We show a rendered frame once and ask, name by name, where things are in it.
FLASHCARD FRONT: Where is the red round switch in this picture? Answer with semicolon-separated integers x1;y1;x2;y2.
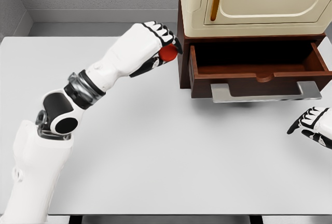
158;44;178;62

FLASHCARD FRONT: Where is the brown wooden drawer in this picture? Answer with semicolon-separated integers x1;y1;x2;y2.
188;41;332;99

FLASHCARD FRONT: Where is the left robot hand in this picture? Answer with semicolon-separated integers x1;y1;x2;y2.
114;21;183;78

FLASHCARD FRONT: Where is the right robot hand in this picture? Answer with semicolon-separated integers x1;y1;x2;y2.
286;106;332;149

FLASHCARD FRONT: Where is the cream refrigerator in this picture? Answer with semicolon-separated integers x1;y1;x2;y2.
180;0;332;38

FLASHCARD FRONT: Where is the silver drawer handle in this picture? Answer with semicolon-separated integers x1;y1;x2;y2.
210;81;322;103

